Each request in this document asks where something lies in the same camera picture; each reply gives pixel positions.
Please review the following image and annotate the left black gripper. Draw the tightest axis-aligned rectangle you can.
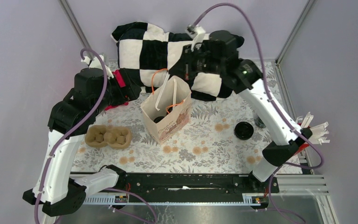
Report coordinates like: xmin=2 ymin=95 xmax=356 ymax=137
xmin=92 ymin=67 xmax=142 ymax=115

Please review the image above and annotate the brown paper bag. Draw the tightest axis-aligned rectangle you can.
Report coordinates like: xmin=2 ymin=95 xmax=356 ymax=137
xmin=140 ymin=69 xmax=192 ymax=144

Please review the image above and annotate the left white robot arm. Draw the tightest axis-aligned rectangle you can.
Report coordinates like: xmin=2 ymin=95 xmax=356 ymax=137
xmin=22 ymin=68 xmax=141 ymax=217

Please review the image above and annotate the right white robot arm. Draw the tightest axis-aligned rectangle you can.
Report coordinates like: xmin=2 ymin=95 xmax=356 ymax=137
xmin=168 ymin=27 xmax=312 ymax=192

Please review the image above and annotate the pink cloth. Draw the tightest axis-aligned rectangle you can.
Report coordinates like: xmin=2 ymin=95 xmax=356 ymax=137
xmin=105 ymin=69 xmax=129 ymax=111

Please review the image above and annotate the floral table mat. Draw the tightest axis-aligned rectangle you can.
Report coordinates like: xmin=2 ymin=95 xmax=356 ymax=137
xmin=71 ymin=61 xmax=303 ymax=175

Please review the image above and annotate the stack of black cups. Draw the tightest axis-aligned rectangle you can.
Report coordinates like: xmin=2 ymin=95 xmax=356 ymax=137
xmin=255 ymin=116 xmax=266 ymax=128

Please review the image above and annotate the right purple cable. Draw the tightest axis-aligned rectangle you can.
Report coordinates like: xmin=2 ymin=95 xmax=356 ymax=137
xmin=186 ymin=2 xmax=325 ymax=224

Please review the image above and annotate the red cup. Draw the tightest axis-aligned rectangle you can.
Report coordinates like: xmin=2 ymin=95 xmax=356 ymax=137
xmin=297 ymin=143 xmax=310 ymax=153

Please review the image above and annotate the black white checkered pillow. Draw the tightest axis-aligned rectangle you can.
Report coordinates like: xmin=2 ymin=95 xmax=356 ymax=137
xmin=110 ymin=21 xmax=232 ymax=101

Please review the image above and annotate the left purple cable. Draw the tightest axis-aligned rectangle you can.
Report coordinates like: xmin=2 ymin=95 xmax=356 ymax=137
xmin=34 ymin=48 xmax=158 ymax=224

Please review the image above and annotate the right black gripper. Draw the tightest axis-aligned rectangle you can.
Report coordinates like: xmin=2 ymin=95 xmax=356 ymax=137
xmin=168 ymin=44 xmax=223 ymax=80

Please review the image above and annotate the purple cable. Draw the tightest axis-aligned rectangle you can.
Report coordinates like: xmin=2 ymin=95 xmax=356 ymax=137
xmin=186 ymin=2 xmax=325 ymax=224
xmin=34 ymin=48 xmax=158 ymax=224

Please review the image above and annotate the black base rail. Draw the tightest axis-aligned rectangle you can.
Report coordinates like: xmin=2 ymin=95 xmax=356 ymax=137
xmin=97 ymin=164 xmax=280 ymax=205

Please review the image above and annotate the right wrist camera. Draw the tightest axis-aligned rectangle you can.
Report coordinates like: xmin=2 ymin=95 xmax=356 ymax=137
xmin=186 ymin=25 xmax=209 ymax=51

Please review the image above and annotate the white wrapped straws bundle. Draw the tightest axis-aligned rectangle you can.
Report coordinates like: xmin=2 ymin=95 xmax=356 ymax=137
xmin=296 ymin=112 xmax=330 ymax=145

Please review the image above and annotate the brown cardboard cup carrier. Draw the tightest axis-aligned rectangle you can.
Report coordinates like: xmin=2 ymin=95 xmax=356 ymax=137
xmin=84 ymin=125 xmax=132 ymax=149

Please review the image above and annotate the black coffee cup lid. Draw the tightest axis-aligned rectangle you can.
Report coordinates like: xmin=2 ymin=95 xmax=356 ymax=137
xmin=153 ymin=116 xmax=165 ymax=124

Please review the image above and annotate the white straw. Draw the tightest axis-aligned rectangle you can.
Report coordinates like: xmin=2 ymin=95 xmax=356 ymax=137
xmin=155 ymin=73 xmax=170 ymax=111
xmin=171 ymin=79 xmax=177 ymax=112

